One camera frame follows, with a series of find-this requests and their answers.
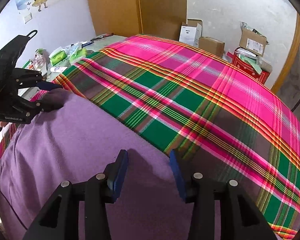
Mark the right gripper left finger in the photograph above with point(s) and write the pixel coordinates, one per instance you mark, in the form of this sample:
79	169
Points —
58	218

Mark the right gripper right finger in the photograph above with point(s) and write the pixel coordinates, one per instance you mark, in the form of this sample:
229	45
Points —
220	210

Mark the purple garment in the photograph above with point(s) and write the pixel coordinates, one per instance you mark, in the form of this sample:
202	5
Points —
75	143

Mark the person's left hand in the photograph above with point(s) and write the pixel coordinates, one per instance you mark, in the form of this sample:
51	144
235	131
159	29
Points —
3	124

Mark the green tissue pack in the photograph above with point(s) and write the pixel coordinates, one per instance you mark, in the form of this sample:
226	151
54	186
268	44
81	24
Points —
57	57

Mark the pink green plaid bedsheet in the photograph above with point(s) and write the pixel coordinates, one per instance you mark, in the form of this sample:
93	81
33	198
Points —
227	124

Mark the red gift box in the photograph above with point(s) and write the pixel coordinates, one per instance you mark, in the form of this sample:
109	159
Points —
251	64

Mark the labelled cardboard box on top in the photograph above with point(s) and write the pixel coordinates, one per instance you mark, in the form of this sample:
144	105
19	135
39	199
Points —
252	40

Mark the wooden wardrobe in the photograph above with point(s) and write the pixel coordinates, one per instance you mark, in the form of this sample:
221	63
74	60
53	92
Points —
162	18

